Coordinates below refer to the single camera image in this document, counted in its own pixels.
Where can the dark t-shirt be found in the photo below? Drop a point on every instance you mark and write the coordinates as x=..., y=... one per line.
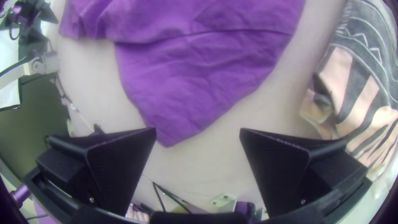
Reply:
x=192, y=77

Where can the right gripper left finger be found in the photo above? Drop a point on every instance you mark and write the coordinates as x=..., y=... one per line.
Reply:
x=118, y=168

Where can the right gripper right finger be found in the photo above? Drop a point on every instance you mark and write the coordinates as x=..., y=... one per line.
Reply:
x=276, y=168

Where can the grey t-shirt with orange print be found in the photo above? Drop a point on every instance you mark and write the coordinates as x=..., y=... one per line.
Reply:
x=357, y=77

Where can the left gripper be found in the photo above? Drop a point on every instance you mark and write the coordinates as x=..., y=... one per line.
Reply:
x=43, y=12

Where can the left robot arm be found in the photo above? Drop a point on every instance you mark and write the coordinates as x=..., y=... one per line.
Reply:
x=45, y=63

